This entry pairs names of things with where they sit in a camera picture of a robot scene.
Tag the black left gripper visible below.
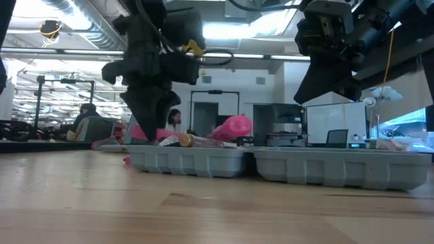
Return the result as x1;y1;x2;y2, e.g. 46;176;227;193
101;0;206;142

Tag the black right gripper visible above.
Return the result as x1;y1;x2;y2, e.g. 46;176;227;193
293;0;366;104

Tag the grey plastic tool case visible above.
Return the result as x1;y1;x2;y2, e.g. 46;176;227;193
127;144;433;191

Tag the pink handled claw hammer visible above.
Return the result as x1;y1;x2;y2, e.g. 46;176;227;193
210;115;254;142

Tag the person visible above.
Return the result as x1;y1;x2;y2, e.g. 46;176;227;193
66;102;102;142
165;108;184;134

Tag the grey door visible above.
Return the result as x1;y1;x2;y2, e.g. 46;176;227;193
193;102;219;136

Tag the dark office chair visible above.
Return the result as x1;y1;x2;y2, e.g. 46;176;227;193
325;128;349;148

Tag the black equipment shelf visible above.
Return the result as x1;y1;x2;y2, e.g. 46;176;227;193
266;103;306;147

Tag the grey mesh office chair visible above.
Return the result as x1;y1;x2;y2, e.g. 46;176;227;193
75;116;119;143

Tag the long ceiling light bar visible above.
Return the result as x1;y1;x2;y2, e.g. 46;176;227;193
0;47;311;62

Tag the clear plastic bag pile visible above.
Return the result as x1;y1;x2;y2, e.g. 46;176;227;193
369;135;434;153

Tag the black ceiling mounted device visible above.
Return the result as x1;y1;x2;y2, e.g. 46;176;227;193
39;19;64;39

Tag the black gantry frame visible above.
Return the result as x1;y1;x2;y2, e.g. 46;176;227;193
188;89;241;136

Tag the yellow hanging cable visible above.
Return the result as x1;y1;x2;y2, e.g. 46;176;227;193
382;30;396;89

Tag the yellow cable connector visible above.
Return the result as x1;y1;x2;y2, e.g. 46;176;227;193
182;39;207;57

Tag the black looped gripper cable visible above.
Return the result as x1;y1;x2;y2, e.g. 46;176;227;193
199;49;235;67

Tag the silver ceiling duct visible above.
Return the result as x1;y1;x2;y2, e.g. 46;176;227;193
43;0;128;52

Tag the black camera rig stand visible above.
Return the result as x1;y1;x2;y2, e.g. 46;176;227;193
33;74;96;136

